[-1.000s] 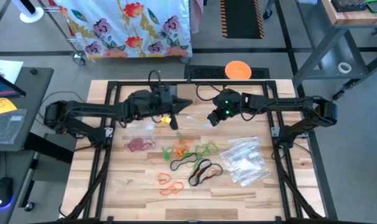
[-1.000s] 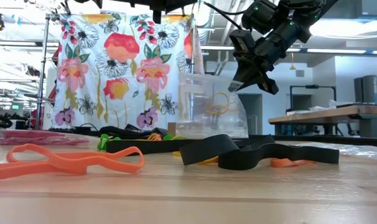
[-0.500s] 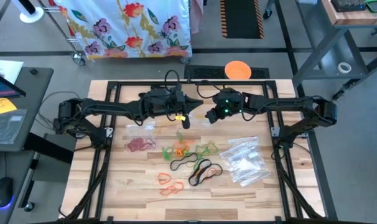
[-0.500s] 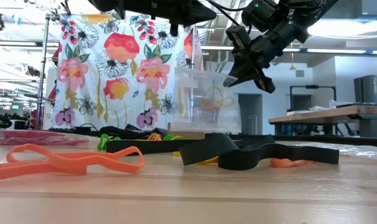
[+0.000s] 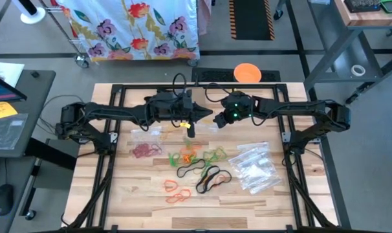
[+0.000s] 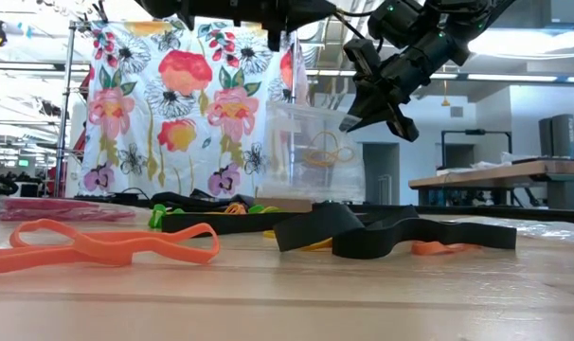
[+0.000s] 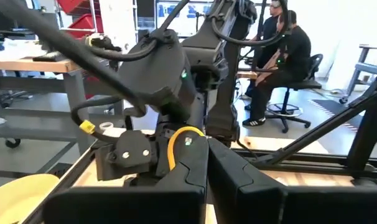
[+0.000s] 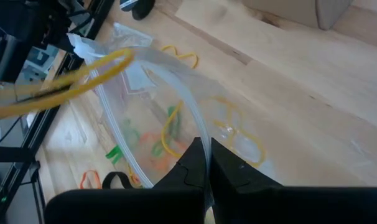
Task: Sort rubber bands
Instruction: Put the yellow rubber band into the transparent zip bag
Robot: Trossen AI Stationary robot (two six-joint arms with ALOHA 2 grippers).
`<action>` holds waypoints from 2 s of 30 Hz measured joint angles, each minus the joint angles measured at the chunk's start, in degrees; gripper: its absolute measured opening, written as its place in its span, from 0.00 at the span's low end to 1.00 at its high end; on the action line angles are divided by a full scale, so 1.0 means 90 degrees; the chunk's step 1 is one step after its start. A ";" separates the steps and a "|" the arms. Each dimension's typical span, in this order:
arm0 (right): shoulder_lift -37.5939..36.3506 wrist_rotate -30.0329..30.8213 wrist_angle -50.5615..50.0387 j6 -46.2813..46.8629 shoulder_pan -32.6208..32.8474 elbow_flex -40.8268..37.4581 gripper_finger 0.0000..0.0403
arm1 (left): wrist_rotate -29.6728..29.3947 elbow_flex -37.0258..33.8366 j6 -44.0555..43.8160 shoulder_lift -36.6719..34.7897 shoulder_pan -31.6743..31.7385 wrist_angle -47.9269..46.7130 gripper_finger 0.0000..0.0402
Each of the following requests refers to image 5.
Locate wide black rubber band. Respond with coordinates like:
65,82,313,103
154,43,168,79
176,158,207,179
195,165,232,194

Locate white round pedestal base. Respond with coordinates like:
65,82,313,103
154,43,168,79
11,0,47,25

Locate yellow sticky note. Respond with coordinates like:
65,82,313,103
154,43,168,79
0,102,19,120

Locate clear plastic zip bag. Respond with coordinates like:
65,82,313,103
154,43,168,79
195,115,223,131
130,128,164,159

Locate black computer mouse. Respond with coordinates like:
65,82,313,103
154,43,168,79
0,183,15,217

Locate black ribbed floor mat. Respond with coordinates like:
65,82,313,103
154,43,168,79
191,67,281,83

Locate orange bowl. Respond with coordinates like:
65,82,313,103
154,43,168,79
234,63,263,83

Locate white floral cloth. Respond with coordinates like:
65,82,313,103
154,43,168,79
56,0,201,63

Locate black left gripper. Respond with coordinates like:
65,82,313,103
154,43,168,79
149,90,214,123

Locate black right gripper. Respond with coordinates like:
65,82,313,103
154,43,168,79
213,91,255,129

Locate pink cloth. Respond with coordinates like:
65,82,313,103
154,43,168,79
197,0,213,37

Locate stack of clear plastic bags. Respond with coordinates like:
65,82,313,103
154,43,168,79
228,141,283,195

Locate black mat with hazard stripes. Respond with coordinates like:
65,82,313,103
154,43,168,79
228,0,276,41

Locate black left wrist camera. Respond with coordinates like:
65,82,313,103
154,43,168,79
185,121,197,139

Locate green rubber band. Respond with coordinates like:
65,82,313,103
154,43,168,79
202,148,223,164
168,151,181,168

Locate gray workbench with wooden top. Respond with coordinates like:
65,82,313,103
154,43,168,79
304,0,392,105

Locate white tape roll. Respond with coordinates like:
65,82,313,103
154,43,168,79
350,64,366,78

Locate computer monitor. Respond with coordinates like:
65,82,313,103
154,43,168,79
0,71,28,104

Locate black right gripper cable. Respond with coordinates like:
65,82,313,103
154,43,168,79
204,82,231,104

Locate black desk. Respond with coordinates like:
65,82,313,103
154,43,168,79
0,69,81,233

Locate chrome wire rack cart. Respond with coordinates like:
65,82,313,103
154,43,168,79
37,0,199,69

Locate white paper sheet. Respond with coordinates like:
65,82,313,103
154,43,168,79
0,61,25,88

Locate black floor cables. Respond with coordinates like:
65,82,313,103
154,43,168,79
39,94,90,130

